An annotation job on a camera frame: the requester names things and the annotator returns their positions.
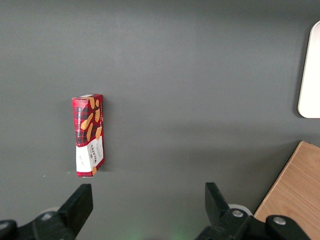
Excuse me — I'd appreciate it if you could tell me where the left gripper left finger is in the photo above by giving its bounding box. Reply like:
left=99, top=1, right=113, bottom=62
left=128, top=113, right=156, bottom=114
left=0, top=183, right=94, bottom=240

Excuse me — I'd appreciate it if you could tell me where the cream plastic tray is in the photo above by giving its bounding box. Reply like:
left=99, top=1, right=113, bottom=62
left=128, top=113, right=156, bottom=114
left=297, top=21, right=320, bottom=119

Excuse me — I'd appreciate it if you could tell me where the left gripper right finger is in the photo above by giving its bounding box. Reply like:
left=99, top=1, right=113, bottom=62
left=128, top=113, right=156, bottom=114
left=194, top=182, right=312, bottom=240

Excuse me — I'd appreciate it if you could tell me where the oak wooden cabinet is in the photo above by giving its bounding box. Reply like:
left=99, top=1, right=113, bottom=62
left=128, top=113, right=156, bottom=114
left=253, top=141, right=320, bottom=240

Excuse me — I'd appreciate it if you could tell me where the red tartan shortbread box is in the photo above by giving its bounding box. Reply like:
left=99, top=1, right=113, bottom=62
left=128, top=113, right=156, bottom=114
left=71, top=93, right=104, bottom=178

